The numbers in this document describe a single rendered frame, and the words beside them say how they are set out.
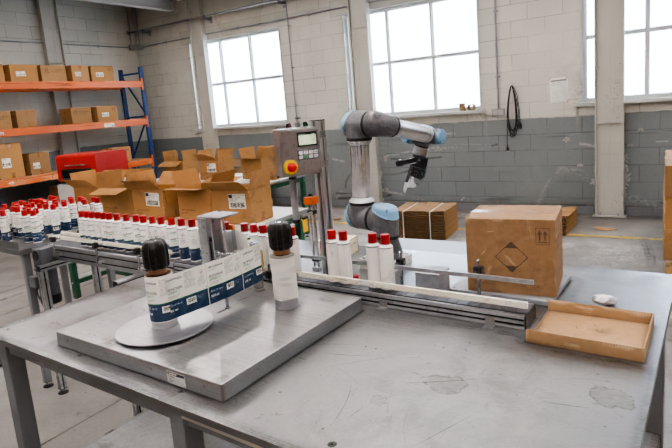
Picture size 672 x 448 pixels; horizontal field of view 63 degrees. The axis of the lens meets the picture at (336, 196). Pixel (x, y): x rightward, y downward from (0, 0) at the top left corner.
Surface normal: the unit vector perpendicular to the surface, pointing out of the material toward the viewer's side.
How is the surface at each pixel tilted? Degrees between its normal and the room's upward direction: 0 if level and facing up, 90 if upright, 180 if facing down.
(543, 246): 90
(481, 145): 90
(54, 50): 90
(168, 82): 90
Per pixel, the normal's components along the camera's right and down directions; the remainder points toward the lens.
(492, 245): -0.45, 0.18
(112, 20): 0.84, 0.02
